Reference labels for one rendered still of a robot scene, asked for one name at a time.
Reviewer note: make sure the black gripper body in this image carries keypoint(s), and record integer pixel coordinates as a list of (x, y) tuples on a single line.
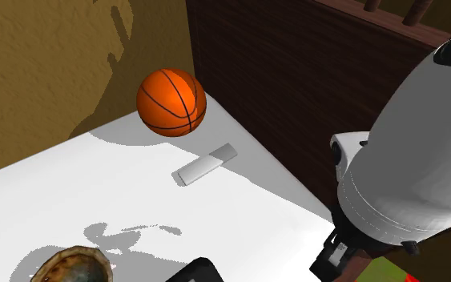
[(334, 256)]

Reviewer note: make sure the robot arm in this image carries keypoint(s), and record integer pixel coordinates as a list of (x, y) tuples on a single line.
[(412, 156)]

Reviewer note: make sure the black rounded box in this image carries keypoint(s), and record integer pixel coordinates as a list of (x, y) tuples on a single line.
[(199, 272)]

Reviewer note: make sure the white flat remote control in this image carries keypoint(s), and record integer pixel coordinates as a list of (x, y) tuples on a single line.
[(205, 166)]

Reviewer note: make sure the white table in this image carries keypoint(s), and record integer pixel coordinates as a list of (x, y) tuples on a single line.
[(131, 203)]

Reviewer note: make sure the orange basketball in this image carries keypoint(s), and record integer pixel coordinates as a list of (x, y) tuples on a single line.
[(170, 103)]

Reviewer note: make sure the brown rough bowl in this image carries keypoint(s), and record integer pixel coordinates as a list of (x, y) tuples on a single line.
[(72, 267)]

